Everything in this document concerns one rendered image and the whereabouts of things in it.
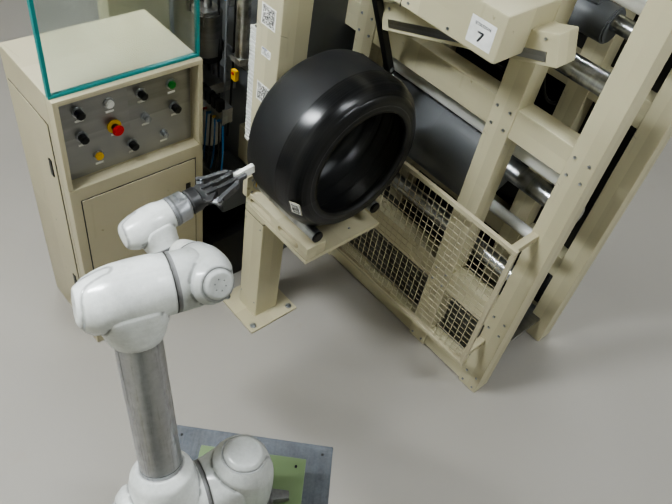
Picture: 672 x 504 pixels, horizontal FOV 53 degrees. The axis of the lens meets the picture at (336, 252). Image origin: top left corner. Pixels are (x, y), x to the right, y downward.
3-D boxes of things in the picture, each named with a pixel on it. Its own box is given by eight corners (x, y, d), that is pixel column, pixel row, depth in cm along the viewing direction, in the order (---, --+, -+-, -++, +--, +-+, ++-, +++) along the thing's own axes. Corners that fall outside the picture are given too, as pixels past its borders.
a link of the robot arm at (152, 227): (155, 195, 196) (174, 234, 201) (107, 220, 189) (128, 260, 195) (168, 198, 187) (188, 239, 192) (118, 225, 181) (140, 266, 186)
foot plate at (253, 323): (218, 297, 327) (219, 294, 325) (263, 273, 341) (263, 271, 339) (251, 334, 315) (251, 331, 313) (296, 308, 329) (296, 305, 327)
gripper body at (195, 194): (193, 203, 191) (220, 188, 195) (177, 186, 195) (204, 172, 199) (196, 220, 197) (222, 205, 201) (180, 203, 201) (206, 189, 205)
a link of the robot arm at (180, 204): (159, 192, 192) (176, 183, 195) (164, 213, 199) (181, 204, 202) (176, 211, 188) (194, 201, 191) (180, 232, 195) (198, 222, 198)
